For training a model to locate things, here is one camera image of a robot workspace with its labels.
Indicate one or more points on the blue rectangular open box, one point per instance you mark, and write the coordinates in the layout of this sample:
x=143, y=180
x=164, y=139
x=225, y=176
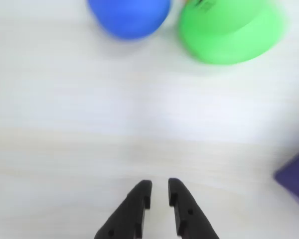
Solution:
x=296, y=179

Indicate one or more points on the green rubber duck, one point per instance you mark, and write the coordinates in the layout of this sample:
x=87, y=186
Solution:
x=226, y=32

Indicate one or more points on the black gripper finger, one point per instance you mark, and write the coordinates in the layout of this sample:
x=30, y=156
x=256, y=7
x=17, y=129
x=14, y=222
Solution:
x=189, y=214
x=129, y=214

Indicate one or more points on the blue rubber duck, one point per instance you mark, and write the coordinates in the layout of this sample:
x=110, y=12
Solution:
x=129, y=15

